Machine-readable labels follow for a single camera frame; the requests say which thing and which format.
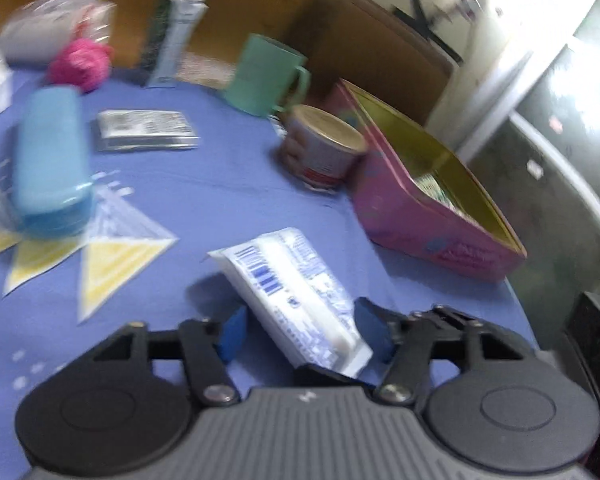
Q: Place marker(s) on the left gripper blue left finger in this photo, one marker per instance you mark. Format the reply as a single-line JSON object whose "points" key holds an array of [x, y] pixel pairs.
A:
{"points": [[207, 347]]}

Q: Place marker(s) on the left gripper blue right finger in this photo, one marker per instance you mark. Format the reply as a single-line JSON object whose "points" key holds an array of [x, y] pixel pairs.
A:
{"points": [[407, 343]]}

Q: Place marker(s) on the white tissue packet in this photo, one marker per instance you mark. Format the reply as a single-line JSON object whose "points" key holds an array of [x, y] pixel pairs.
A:
{"points": [[297, 300]]}

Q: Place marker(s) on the yellow white paper triangles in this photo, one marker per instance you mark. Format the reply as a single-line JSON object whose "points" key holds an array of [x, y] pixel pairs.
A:
{"points": [[118, 243]]}

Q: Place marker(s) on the pink macaron biscuit tin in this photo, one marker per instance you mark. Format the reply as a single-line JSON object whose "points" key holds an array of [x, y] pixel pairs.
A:
{"points": [[413, 195]]}

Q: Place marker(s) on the blue tablecloth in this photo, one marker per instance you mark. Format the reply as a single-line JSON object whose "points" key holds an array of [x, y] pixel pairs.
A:
{"points": [[228, 190]]}

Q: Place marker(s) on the blue glasses case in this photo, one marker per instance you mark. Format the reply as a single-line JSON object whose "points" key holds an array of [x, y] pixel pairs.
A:
{"points": [[52, 187]]}

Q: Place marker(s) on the small printed snack packet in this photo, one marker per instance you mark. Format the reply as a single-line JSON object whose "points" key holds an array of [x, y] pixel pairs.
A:
{"points": [[131, 130]]}

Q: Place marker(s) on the green plastic mug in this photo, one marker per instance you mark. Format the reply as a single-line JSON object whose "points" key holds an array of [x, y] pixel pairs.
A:
{"points": [[270, 78]]}

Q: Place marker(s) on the pink yarn ball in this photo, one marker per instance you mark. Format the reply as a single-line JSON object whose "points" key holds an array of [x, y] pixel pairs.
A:
{"points": [[84, 64]]}

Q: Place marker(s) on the green white drink carton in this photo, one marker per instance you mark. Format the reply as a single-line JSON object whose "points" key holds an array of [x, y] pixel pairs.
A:
{"points": [[168, 36]]}

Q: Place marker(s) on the clear plastic bag bundle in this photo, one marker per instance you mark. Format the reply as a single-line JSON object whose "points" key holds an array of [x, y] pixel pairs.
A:
{"points": [[35, 33]]}

